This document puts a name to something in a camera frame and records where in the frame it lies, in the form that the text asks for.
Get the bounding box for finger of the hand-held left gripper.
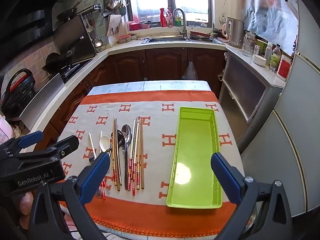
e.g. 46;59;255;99
0;131;43;155
12;135;80;160

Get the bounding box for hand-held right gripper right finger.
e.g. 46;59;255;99
211;152;292;240

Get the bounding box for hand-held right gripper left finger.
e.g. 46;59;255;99
28;152;111;240

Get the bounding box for ivory chopstick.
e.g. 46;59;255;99
89;132;98;159

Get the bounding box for white ceramic spoon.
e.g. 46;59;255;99
99;135;111;153

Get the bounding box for small round metal spoon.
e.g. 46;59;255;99
106;140;126;155

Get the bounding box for green plastic tray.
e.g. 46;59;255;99
166;107;223;209

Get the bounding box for light wooden chopstick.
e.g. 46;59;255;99
136;117;142;190
140;116;145;190

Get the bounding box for thick-handled metal soup spoon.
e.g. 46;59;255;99
117;129;126;186

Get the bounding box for large oval metal spoon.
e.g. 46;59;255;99
121;124;132;183

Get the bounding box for person's left hand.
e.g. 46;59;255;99
19;191;35;224

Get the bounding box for pink paper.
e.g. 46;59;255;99
0;116;15;145

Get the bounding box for stainless steel panel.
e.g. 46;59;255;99
12;73;66;132

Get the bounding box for black pressure cooker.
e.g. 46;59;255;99
0;68;37;117

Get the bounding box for gas stove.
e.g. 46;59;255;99
59;59;94;84

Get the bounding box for black wok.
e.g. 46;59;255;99
42;50;75;74

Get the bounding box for grey refrigerator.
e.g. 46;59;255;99
236;0;320;230

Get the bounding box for orange letter-print blanket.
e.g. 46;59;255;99
56;90;247;238

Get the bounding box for grey metal cabinet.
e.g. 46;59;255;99
218;47;285;153

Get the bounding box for small steel teapot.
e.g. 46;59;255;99
93;36;103;53

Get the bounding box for hanging plastic bag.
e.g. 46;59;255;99
182;60;199;81

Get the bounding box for white kitchen countertop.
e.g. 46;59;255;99
22;34;287;153

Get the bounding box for white bowl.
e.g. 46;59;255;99
252;54;267;67

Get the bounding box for white container red label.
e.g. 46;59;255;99
276;54;293;82

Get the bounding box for black range hood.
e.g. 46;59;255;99
0;0;88;53

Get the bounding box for brown wooden cabinets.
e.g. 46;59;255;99
49;49;227;140

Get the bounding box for black hanging frying pan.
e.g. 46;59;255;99
56;0;83;23

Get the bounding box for clear bottle green label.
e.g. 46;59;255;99
269;44;282;72

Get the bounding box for white plastic bottle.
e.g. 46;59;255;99
264;41;273;65

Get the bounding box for white cutting board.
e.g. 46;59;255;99
105;14;128;44

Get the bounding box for tall glass jar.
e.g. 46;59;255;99
241;31;256;57

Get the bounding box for green tin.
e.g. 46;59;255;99
256;39;268;55

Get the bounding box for pink basin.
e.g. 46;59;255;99
129;20;150;30

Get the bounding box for steel sink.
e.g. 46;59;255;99
141;36;225;45

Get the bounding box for steel electric kettle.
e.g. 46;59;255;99
222;17;245;49

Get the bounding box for red dishes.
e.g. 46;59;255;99
189;31;213;40

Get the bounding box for steel faucet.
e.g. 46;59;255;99
172;8;188;39

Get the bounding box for clear plastic wall cover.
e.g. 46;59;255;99
244;0;299;55

